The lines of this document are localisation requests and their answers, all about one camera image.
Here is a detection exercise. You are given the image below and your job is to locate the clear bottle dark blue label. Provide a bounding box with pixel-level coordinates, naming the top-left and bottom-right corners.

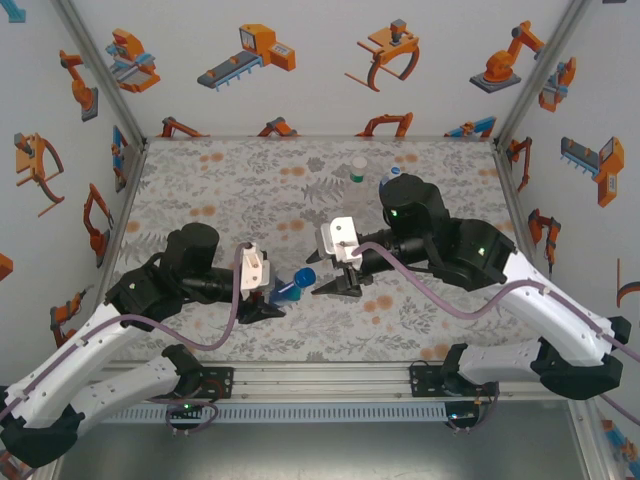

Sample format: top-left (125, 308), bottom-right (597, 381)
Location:
top-left (267, 269), bottom-right (306, 307)

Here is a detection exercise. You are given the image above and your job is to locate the clear bottle green neck label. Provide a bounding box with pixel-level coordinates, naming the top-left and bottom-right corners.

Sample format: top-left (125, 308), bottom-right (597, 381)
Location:
top-left (342, 156), bottom-right (370, 221)

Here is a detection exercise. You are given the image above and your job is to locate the floral patterned tablecloth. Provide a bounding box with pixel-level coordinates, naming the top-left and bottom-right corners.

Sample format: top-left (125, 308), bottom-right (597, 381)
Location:
top-left (97, 138), bottom-right (556, 364)

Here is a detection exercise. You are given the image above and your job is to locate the small circuit board green light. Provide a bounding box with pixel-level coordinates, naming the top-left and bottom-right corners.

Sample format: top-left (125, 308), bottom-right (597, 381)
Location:
top-left (447, 407), bottom-right (482, 426)
top-left (167, 402), bottom-right (204, 420)

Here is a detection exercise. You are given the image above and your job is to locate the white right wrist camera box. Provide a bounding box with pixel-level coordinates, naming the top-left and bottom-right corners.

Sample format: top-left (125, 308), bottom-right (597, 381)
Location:
top-left (318, 216), bottom-right (361, 264)

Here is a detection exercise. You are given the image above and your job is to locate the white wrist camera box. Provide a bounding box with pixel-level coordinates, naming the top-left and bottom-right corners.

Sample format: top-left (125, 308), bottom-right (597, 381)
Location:
top-left (238, 242), bottom-right (274, 295)
top-left (318, 216), bottom-right (361, 264)

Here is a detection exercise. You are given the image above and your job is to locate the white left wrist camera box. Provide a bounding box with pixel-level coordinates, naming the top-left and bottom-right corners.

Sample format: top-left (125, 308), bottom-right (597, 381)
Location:
top-left (238, 242), bottom-right (274, 295)

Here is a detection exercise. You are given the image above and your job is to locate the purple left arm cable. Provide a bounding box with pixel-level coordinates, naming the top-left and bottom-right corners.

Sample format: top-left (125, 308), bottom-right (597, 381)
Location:
top-left (0, 242), bottom-right (254, 421)

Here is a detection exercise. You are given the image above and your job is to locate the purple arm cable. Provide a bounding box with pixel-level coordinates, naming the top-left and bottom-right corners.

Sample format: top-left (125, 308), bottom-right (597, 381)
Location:
top-left (0, 242), bottom-right (254, 421)
top-left (352, 242), bottom-right (640, 429)

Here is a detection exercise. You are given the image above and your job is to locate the aluminium table edge rail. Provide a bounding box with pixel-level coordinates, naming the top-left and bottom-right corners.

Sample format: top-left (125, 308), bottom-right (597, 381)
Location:
top-left (492, 140), bottom-right (569, 361)
top-left (94, 139), bottom-right (151, 301)
top-left (143, 133), bottom-right (499, 144)

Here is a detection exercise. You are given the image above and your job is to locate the wide aluminium extrusion rail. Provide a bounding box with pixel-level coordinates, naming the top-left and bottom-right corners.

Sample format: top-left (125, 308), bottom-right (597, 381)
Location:
top-left (99, 360), bottom-right (551, 401)

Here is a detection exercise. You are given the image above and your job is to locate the slotted white cable duct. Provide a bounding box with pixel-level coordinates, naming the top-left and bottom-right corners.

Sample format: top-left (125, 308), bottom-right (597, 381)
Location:
top-left (112, 402), bottom-right (449, 425)

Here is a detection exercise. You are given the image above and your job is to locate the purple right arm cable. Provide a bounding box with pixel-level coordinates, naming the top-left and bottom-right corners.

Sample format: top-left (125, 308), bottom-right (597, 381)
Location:
top-left (352, 242), bottom-right (640, 429)

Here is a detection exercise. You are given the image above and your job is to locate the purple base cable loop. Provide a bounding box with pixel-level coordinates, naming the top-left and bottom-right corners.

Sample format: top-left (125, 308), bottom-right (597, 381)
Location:
top-left (149, 397), bottom-right (221, 437)
top-left (447, 382), bottom-right (501, 436)

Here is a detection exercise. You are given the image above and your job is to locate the aluminium frame post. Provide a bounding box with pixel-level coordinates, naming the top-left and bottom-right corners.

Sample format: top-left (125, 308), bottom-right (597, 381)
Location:
top-left (492, 0), bottom-right (596, 151)
top-left (49, 0), bottom-right (150, 149)
top-left (567, 399), bottom-right (619, 480)

